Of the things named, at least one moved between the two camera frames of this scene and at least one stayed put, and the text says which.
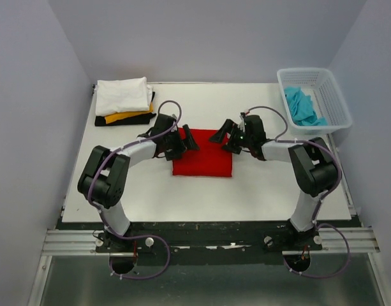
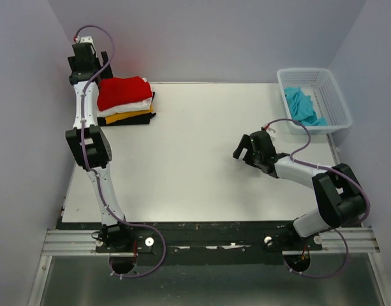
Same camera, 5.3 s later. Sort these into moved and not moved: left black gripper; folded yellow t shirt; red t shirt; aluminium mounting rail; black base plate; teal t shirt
Moved: left black gripper; red t shirt
Not moved: black base plate; folded yellow t shirt; teal t shirt; aluminium mounting rail
